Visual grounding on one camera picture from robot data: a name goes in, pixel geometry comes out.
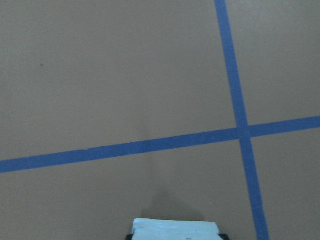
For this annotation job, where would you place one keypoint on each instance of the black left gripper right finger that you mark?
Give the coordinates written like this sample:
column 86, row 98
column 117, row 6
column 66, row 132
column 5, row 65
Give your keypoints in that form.
column 224, row 236

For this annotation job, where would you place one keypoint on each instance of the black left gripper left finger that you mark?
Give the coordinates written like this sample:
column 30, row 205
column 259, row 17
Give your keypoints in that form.
column 129, row 237

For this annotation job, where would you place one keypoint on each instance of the light blue foam cube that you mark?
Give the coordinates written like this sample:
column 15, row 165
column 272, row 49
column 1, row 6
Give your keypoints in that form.
column 155, row 229

